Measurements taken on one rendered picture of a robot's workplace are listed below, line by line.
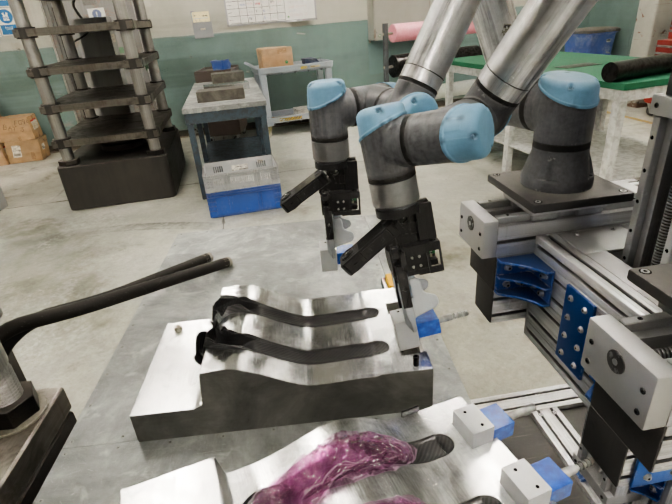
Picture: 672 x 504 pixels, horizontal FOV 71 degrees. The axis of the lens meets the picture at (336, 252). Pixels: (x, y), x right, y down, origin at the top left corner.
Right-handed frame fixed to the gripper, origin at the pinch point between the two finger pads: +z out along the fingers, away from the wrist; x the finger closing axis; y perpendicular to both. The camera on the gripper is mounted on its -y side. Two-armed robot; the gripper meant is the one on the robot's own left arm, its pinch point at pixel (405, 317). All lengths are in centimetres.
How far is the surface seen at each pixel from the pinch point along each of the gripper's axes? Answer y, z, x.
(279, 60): -33, -86, 576
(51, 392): -71, 4, 11
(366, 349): -7.9, 4.7, 0.6
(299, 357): -19.6, 3.0, 0.1
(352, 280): -7.4, 7.6, 39.8
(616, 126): 182, 25, 232
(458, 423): 2.8, 9.9, -16.5
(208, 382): -33.4, -0.8, -7.6
